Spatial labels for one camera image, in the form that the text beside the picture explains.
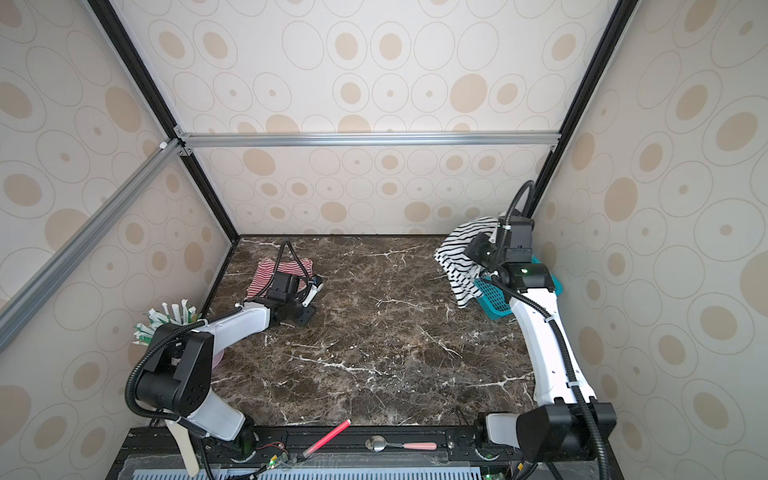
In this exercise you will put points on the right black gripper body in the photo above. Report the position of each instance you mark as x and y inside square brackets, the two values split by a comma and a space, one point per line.
[486, 250]

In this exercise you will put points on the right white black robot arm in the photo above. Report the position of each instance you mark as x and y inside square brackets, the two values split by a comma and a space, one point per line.
[568, 422]

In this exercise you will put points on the right black corner post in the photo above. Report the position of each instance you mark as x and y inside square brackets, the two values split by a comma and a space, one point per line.
[606, 46]

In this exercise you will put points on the teal plastic basket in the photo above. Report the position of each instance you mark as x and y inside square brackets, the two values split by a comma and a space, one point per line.
[518, 276]

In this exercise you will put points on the black white striped tank top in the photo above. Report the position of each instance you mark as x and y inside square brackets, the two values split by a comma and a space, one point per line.
[461, 271]

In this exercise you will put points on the green white straws bundle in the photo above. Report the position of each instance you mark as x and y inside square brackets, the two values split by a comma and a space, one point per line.
[176, 314]

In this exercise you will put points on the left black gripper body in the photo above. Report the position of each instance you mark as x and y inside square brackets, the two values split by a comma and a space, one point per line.
[298, 313]

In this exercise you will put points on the diagonal aluminium left rail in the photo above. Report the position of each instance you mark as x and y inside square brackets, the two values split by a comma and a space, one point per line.
[38, 290]

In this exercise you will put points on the left black corner post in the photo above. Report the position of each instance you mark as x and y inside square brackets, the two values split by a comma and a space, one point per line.
[107, 18]

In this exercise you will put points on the pink handled metal spoon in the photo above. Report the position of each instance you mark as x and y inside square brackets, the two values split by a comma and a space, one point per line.
[378, 444]

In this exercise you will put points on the horizontal aluminium back rail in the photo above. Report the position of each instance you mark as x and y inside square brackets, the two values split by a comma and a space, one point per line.
[385, 139]

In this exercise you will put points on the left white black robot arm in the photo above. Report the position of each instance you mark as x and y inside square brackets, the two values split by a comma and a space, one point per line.
[172, 381]

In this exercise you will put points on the pink cup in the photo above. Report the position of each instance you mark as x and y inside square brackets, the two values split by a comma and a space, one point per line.
[217, 358]

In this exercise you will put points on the pink marker pen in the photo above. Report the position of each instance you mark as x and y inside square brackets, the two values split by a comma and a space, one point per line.
[312, 449]

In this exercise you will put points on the wooden spatula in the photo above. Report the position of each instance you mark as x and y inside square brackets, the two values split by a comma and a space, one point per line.
[186, 449]

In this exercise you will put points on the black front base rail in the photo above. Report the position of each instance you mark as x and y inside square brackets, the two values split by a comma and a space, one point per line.
[152, 453]

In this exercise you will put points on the red white striped tank top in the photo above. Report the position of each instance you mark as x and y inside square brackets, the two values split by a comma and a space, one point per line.
[266, 270]

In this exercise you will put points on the black corner post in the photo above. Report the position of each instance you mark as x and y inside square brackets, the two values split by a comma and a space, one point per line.
[606, 46]
[107, 18]

